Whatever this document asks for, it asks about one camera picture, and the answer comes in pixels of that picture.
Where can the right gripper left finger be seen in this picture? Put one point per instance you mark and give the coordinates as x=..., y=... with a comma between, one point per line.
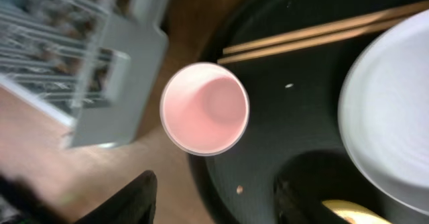
x=133, y=204

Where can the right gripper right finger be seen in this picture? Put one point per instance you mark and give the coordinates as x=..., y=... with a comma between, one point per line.
x=294, y=207

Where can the yellow plastic bowl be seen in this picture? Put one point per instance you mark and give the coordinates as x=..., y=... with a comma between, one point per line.
x=354, y=213

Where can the pink plastic cup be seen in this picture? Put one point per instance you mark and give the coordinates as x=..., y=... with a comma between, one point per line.
x=204, y=109

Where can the grey round plate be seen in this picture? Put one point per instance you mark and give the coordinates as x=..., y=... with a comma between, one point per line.
x=383, y=112

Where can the wooden chopstick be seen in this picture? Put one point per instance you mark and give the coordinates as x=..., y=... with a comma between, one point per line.
x=312, y=42
x=328, y=28

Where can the grey plastic dishwasher rack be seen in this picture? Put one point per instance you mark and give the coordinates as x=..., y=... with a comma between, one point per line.
x=88, y=64

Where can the round black serving tray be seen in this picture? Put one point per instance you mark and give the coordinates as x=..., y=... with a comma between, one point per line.
x=293, y=125

